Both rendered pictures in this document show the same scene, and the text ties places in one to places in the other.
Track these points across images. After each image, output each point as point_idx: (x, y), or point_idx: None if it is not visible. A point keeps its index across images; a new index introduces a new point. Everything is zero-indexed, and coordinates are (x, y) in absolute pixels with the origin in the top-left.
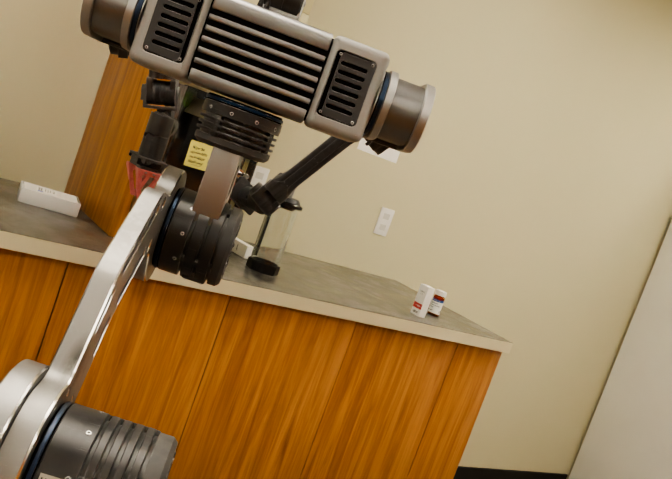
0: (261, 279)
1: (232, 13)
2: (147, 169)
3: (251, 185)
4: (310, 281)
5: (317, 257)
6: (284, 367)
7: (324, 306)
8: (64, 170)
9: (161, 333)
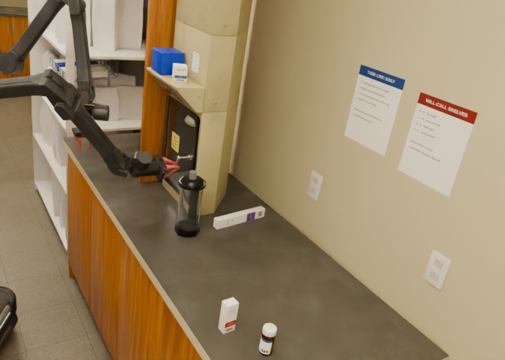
0: (150, 228)
1: None
2: (74, 134)
3: (157, 161)
4: (210, 256)
5: (366, 278)
6: (141, 296)
7: (140, 258)
8: (231, 156)
9: (109, 234)
